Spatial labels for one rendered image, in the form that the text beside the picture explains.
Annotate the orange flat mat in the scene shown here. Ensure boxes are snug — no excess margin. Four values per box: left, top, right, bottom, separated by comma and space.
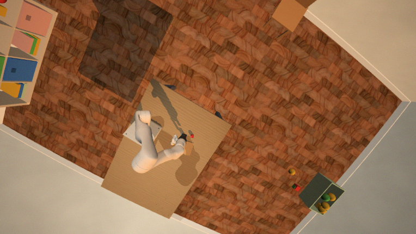
183, 141, 194, 156

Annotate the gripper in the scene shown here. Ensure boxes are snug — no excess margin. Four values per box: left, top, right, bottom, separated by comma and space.
170, 132, 187, 145

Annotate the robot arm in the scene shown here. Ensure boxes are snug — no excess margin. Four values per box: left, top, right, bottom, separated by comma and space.
131, 110, 185, 173

